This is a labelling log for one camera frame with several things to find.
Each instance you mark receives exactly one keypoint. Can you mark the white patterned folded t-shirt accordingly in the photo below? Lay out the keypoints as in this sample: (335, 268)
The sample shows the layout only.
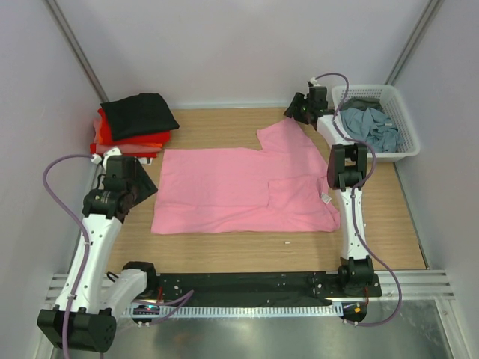
(145, 160)

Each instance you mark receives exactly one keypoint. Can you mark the orange folded t-shirt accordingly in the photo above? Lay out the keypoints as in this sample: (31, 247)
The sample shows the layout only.
(129, 149)

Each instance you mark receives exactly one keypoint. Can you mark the black folded t-shirt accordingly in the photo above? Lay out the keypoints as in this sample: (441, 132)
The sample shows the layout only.
(142, 114)

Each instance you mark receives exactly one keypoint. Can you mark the red folded t-shirt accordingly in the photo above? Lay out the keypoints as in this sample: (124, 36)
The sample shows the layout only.
(104, 135)

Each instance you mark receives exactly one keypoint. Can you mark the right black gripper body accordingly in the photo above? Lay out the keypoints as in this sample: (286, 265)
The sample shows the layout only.
(307, 108)

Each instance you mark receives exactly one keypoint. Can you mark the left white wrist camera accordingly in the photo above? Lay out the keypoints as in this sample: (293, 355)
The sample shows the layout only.
(106, 154)

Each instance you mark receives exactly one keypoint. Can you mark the white plastic basket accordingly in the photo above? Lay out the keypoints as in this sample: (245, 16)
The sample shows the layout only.
(392, 105)

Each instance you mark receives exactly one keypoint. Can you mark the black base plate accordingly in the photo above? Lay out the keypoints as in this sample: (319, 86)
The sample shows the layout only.
(268, 289)

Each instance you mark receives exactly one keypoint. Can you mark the aluminium corner post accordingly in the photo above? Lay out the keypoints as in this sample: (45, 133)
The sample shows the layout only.
(419, 30)
(67, 32)

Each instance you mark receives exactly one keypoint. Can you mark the white slotted cable duct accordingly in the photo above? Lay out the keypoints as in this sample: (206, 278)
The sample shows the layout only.
(151, 312)

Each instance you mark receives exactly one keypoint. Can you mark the olive crumpled t-shirt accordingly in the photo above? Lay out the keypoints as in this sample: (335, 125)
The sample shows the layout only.
(362, 104)

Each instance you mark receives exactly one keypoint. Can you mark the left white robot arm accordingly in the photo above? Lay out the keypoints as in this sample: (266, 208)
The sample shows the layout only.
(84, 315)

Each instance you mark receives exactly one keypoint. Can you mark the right aluminium corner post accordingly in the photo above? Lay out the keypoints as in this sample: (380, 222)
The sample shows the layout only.
(419, 30)

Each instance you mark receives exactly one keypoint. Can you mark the pink t-shirt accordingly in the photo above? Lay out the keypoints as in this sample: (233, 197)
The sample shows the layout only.
(280, 188)

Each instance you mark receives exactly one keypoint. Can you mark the grey-blue crumpled t-shirt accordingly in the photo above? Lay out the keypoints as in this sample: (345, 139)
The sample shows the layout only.
(373, 127)

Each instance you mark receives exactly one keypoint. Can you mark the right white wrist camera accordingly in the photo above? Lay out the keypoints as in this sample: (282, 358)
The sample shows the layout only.
(312, 80)

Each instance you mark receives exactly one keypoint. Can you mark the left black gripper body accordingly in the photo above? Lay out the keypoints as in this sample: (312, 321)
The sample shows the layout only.
(131, 185)

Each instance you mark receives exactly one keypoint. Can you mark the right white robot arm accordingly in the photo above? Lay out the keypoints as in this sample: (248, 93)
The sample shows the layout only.
(346, 171)

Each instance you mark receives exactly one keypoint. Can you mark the left aluminium corner post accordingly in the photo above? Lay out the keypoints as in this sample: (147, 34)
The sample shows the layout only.
(67, 32)

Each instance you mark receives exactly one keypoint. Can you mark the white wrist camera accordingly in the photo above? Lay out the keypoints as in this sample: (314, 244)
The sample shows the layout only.
(106, 154)
(312, 80)

